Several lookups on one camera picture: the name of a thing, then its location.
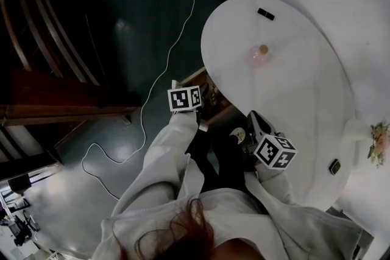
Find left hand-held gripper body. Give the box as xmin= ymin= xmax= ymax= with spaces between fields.
xmin=166 ymin=80 xmax=210 ymax=132

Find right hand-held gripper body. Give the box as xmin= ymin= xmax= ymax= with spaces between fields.
xmin=244 ymin=132 xmax=298 ymax=170

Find large white wooden drawer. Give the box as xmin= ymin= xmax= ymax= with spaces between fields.
xmin=171 ymin=66 xmax=242 ymax=129

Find person's right forearm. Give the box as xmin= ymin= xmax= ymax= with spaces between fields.
xmin=253 ymin=160 xmax=299 ymax=208

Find person's left forearm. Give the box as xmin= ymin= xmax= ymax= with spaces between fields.
xmin=116 ymin=110 xmax=201 ymax=214

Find black shoe with cream patch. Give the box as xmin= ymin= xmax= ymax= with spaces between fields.
xmin=228 ymin=127 xmax=247 ymax=145

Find person's legs in black trousers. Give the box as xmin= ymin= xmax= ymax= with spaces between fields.
xmin=185 ymin=127 xmax=248 ymax=196

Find small black square box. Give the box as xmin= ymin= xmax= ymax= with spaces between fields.
xmin=328 ymin=158 xmax=342 ymax=176

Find pink perfume bottle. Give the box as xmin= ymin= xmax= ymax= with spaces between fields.
xmin=244 ymin=43 xmax=272 ymax=69

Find person's white jacket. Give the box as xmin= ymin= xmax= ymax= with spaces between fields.
xmin=92 ymin=188 xmax=367 ymax=260

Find white vase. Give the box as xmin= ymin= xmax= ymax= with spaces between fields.
xmin=343 ymin=118 xmax=378 ymax=144

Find black lipstick tube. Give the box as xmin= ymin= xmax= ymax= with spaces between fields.
xmin=256 ymin=7 xmax=276 ymax=22

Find pink flower bouquet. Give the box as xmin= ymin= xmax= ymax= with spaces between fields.
xmin=366 ymin=121 xmax=390 ymax=169

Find white floor cable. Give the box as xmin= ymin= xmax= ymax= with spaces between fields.
xmin=81 ymin=0 xmax=208 ymax=202

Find brown wooden bed frame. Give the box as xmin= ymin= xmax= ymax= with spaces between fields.
xmin=0 ymin=0 xmax=141 ymax=181

